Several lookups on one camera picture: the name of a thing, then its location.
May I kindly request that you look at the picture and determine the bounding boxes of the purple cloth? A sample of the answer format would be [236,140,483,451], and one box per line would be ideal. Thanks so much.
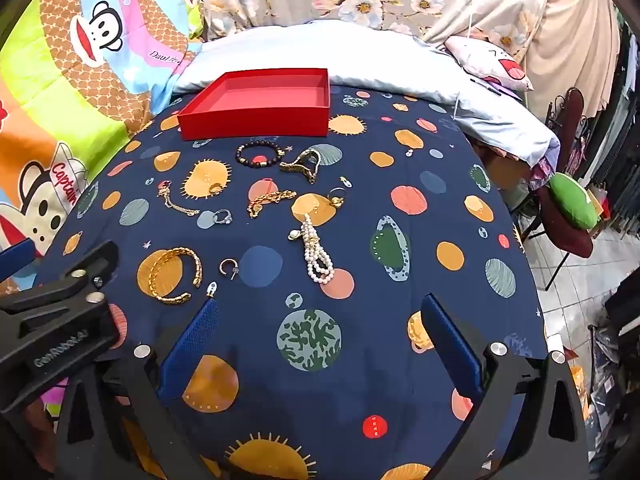
[470,77,521,98]

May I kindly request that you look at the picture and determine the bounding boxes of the red cardboard box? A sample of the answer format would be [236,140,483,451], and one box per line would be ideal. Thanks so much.
[177,67,332,141]

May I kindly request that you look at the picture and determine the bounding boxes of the light blue duvet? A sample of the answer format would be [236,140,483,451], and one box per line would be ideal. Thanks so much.
[172,20,558,166]

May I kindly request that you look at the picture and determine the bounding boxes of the navy planet print sheet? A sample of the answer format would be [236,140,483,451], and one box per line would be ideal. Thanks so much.
[30,82,548,480]

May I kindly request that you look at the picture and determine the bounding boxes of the gold hair clip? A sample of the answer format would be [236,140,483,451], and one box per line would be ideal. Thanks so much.
[279,147,322,183]

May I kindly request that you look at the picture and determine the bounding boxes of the gold cuff bangle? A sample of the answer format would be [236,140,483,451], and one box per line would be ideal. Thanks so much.
[148,247,203,306]

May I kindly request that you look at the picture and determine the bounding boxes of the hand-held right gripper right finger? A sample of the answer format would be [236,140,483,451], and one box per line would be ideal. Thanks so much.
[421,293,592,480]

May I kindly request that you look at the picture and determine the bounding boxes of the black metal chair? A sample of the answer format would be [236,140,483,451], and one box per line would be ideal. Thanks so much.
[515,87,601,291]

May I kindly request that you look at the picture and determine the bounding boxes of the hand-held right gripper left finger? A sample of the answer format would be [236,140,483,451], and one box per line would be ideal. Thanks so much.
[55,299,221,480]

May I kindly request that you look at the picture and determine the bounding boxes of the dark bead bracelet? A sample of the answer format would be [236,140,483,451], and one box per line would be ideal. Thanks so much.
[235,141,286,170]

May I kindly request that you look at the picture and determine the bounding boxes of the colourful monkey print blanket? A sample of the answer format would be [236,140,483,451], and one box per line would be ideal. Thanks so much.
[0,0,211,411]

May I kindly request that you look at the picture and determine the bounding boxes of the green cushion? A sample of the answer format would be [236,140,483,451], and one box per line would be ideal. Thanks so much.
[548,172,601,231]

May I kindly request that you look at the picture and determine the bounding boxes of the hanging dark clothes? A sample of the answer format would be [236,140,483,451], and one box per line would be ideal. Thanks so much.
[600,25,640,241]

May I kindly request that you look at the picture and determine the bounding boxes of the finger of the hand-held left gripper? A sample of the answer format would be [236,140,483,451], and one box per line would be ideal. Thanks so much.
[10,240,122,307]
[0,239,37,281]

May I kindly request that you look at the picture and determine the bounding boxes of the white pearl necklace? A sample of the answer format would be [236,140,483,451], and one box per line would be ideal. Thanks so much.
[287,212,337,286]

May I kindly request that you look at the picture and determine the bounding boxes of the dark plastic bags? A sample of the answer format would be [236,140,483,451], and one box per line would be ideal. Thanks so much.
[590,270,640,461]

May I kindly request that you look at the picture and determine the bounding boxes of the thin gold chain bracelet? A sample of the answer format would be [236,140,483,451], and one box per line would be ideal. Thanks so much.
[157,182,202,217]

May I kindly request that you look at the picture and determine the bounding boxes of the thick gold chain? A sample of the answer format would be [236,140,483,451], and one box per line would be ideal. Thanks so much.
[246,189,298,220]

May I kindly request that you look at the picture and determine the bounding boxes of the white cat face pillow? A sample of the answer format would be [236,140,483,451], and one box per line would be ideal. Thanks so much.
[444,35,535,92]

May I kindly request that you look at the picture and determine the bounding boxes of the beige curtain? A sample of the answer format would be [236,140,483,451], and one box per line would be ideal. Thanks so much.
[520,0,621,121]

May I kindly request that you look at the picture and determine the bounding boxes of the maroon cushion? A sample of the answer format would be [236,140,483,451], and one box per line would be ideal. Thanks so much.
[537,190,595,257]

